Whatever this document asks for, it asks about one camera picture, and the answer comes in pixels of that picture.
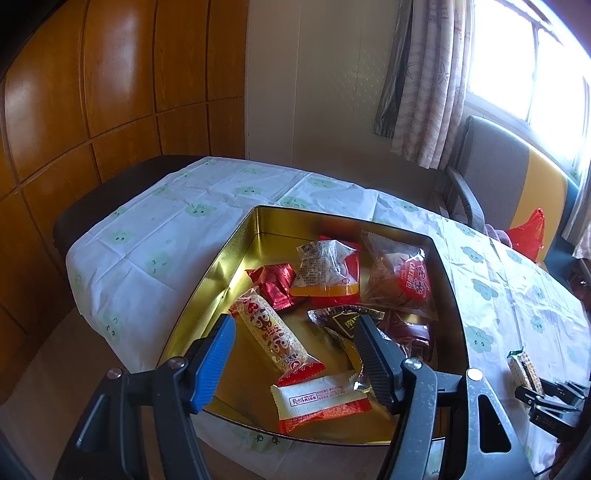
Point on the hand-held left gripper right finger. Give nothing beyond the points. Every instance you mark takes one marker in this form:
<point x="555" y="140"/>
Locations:
<point x="374" y="364"/>

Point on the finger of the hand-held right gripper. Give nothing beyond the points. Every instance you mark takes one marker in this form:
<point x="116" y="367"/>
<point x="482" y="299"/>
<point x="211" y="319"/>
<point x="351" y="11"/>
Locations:
<point x="565" y="388"/>
<point x="531" y="397"/>

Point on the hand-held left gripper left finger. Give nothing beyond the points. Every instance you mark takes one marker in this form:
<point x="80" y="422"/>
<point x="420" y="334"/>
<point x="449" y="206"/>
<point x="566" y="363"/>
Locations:
<point x="217" y="364"/>

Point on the green cracker packet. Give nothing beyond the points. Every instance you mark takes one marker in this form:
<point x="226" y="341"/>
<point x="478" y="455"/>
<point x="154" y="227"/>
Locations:
<point x="521" y="367"/>

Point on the long red snack packet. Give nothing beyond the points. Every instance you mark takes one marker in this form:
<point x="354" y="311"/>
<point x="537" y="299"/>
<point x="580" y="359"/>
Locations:
<point x="411" y="334"/>

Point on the dark foil snack packet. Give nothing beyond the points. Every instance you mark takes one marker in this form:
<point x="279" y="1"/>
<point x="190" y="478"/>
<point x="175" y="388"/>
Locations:
<point x="337" y="318"/>

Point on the long rice roll packet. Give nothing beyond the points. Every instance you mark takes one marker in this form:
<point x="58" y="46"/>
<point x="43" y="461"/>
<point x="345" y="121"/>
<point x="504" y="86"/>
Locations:
<point x="272" y="332"/>

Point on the white red wafer packet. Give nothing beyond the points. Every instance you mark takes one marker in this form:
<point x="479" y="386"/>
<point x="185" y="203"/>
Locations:
<point x="318" y="401"/>

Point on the clear cake packet red label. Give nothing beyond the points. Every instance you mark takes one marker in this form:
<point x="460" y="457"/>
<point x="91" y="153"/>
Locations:
<point x="397" y="277"/>

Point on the red foil candy packet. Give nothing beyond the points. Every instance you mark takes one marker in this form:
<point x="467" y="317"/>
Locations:
<point x="272" y="284"/>
<point x="353" y="263"/>

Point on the gold square tin box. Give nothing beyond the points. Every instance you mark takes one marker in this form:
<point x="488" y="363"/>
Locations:
<point x="277" y="230"/>

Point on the red plastic bag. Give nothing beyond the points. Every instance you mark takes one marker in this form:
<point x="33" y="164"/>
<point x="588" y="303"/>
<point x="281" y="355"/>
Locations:
<point x="528" y="235"/>

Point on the pink cloth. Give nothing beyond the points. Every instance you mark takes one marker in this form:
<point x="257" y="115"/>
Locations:
<point x="501" y="236"/>

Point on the cloud print tablecloth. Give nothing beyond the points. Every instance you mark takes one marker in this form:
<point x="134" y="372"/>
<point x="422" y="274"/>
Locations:
<point x="207" y="194"/>

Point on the dark brown table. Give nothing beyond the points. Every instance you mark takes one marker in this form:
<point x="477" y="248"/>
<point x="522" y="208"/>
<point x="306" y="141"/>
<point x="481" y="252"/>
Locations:
<point x="101" y="198"/>

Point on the grey yellow armchair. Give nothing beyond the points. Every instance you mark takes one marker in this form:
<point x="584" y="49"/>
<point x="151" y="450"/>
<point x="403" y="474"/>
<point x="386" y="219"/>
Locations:
<point x="494" y="161"/>

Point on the pale patterned curtain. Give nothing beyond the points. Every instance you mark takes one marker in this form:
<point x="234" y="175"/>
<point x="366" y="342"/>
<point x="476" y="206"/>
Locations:
<point x="425" y="92"/>

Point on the wooden panelled wardrobe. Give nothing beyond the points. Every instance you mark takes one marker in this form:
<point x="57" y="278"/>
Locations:
<point x="115" y="69"/>

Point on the bright window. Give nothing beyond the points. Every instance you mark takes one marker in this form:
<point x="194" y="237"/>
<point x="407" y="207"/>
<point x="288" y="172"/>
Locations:
<point x="508" y="60"/>

